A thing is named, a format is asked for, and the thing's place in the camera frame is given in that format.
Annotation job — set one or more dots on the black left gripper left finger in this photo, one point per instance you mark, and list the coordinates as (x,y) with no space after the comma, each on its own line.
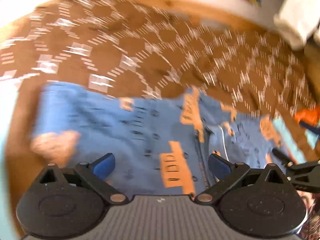
(82,184)

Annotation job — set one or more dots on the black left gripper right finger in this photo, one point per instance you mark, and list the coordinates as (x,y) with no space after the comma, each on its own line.
(234,176)

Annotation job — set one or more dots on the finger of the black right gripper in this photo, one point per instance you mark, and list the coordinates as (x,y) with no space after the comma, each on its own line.
(285,160)

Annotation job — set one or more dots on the blue patterned kids pants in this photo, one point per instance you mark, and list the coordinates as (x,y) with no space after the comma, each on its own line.
(161,146)

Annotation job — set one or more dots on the orange blue striped bedsheet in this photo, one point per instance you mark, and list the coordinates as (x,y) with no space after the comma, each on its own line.
(301,143)

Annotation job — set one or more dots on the brown PF patterned blanket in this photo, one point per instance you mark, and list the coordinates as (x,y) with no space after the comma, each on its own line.
(275,211)

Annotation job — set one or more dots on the white hanging garment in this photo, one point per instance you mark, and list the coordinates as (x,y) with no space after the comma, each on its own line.
(296,21)

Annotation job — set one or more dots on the wooden bed frame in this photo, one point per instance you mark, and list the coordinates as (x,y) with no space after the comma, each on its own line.
(212,7)

